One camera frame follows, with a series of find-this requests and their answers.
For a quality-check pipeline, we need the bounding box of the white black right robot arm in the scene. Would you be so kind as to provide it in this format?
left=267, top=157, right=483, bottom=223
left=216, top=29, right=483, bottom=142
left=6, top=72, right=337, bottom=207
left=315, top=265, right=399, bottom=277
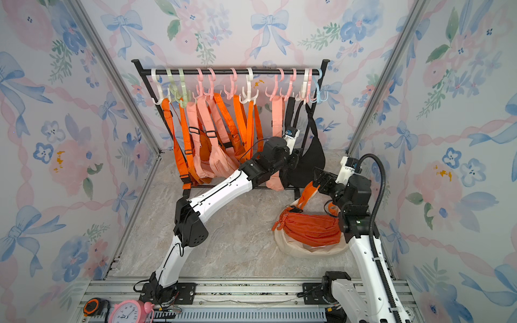
left=308, top=153, right=411, bottom=322

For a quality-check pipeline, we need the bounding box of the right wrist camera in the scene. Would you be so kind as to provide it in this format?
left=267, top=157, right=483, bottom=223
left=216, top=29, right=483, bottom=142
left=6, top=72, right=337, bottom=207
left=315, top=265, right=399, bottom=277
left=335, top=156, right=359, bottom=185

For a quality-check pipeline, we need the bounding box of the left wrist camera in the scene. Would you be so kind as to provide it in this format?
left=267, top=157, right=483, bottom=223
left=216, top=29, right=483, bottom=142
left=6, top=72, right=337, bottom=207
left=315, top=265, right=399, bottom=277
left=283, top=127, right=300, bottom=141

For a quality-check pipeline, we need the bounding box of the beige crossbody bag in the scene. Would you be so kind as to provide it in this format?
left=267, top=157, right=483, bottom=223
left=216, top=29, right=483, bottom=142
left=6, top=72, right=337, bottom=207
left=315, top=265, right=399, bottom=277
left=273, top=226, right=350, bottom=258

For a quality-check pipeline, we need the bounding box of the orange sling bag middle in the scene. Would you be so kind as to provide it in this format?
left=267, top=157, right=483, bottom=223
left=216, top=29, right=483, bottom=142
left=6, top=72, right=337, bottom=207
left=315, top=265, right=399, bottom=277
left=233, top=95, right=264, bottom=162

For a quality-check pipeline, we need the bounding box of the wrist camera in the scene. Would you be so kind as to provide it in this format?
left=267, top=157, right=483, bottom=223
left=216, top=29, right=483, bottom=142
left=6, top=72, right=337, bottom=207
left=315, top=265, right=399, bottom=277
left=283, top=127, right=300, bottom=141
left=335, top=156, right=359, bottom=185

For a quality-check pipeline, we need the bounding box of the white plastic hook left end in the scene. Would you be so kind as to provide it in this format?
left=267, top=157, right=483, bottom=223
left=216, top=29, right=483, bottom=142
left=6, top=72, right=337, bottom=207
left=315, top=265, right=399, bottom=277
left=151, top=68, right=165, bottom=106

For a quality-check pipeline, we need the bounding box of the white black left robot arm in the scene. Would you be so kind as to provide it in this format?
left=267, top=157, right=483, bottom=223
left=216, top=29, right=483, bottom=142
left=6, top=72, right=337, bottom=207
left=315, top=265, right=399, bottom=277
left=139, top=135, right=299, bottom=305

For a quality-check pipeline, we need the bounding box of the white plastic hook middle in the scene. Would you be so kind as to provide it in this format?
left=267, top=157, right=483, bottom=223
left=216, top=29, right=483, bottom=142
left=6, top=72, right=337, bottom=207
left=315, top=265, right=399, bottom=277
left=240, top=67, right=259, bottom=104

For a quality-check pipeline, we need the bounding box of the orange black tape measure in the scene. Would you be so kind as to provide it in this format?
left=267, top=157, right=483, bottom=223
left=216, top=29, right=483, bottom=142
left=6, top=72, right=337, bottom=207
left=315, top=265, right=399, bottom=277
left=83, top=297, right=110, bottom=316

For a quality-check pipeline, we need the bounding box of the pink alarm clock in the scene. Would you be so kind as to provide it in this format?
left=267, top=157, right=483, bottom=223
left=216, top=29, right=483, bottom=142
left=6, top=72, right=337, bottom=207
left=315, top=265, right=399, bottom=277
left=109, top=300, right=154, bottom=323

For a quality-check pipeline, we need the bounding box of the green plastic hook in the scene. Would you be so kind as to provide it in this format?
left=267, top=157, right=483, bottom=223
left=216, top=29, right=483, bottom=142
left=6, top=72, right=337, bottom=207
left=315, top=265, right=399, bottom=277
left=166, top=67, right=190, bottom=108

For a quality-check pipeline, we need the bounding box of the black crossbody bag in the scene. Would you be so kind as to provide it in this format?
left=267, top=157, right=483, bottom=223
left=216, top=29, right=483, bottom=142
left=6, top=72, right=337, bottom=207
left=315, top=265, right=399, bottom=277
left=280, top=97, right=326, bottom=188

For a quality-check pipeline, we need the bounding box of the light blue plastic hook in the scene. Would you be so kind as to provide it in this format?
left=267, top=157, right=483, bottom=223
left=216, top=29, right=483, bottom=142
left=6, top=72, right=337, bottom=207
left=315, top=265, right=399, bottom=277
left=310, top=69, right=329, bottom=104

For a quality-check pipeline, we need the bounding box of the black metal garment rack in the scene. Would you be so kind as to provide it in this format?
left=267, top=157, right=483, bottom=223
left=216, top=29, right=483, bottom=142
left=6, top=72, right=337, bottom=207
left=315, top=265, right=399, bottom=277
left=131, top=59, right=330, bottom=198

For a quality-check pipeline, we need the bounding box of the pink crossbody bag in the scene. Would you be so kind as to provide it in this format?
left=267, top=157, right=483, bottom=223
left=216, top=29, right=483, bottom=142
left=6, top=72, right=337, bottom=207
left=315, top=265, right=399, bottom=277
left=266, top=96, right=284, bottom=191

